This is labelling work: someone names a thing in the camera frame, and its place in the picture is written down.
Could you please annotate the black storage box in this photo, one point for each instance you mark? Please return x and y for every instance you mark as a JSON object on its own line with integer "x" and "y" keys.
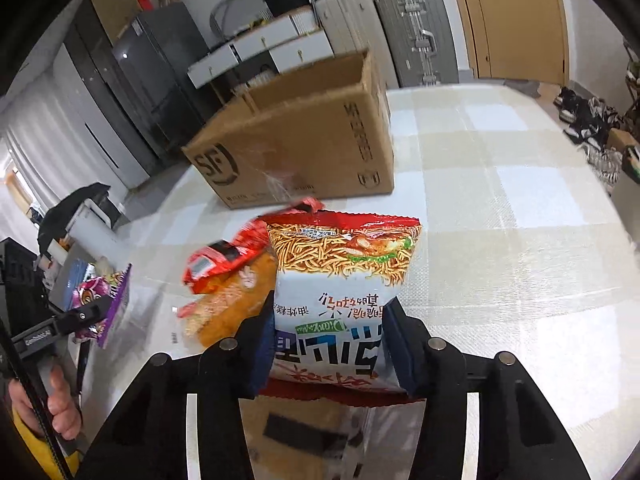
{"x": 287, "y": 2}

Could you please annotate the white noodle snack packet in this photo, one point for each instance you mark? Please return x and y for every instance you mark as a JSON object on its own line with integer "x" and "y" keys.
{"x": 345, "y": 280}

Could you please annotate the wooden door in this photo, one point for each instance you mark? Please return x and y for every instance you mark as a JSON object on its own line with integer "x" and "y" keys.
{"x": 515, "y": 20}

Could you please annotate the orange bread packet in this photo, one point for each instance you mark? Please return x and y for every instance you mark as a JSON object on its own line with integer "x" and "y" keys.
{"x": 230, "y": 300}

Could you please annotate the beige suitcase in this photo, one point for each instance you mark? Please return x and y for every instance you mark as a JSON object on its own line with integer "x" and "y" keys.
{"x": 350, "y": 20}

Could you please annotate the black white shoes pile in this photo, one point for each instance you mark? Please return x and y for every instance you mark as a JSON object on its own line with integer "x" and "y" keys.
{"x": 585, "y": 115}

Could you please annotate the brown carton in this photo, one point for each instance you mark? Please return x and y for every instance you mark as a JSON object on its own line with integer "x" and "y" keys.
{"x": 622, "y": 139}

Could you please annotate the red black snack packet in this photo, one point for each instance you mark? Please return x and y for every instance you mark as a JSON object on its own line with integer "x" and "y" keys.
{"x": 220, "y": 260}

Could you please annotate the grey refrigerator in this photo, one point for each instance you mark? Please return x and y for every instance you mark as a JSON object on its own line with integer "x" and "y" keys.
{"x": 160, "y": 60}

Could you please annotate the purple grape snack packet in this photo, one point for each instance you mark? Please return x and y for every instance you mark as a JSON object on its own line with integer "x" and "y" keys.
{"x": 117, "y": 310}

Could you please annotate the white drawer desk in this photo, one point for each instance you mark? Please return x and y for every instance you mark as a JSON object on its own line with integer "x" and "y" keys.
{"x": 300, "y": 52}

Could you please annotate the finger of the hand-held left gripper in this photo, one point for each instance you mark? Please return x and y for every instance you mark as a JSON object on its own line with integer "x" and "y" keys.
{"x": 85, "y": 315}

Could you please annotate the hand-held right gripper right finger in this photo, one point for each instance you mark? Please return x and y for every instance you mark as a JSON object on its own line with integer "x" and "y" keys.
{"x": 405, "y": 355}

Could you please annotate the silver suitcase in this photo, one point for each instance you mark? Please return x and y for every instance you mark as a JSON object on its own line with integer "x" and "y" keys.
{"x": 415, "y": 30}

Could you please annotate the person's left hand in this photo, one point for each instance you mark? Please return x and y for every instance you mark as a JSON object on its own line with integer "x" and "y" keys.
{"x": 62, "y": 405}

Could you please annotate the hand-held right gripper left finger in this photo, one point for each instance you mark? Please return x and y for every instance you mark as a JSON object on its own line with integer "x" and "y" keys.
{"x": 260, "y": 355}

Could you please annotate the white curtain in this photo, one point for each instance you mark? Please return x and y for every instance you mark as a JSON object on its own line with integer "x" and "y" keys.
{"x": 45, "y": 135}

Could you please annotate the dark jacket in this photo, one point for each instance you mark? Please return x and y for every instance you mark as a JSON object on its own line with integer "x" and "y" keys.
{"x": 65, "y": 210}

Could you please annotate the tall dark cabinet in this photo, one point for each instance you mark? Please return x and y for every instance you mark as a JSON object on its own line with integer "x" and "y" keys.
{"x": 100, "y": 60}

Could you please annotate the clear cracker packet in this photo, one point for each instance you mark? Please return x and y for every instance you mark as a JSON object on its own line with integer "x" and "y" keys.
{"x": 320, "y": 452}

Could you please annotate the brown cardboard box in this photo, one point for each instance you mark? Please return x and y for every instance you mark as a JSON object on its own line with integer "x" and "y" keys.
{"x": 300, "y": 160}

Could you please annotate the oval grey framed mirror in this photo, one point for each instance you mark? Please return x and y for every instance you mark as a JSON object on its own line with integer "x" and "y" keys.
{"x": 225, "y": 12}

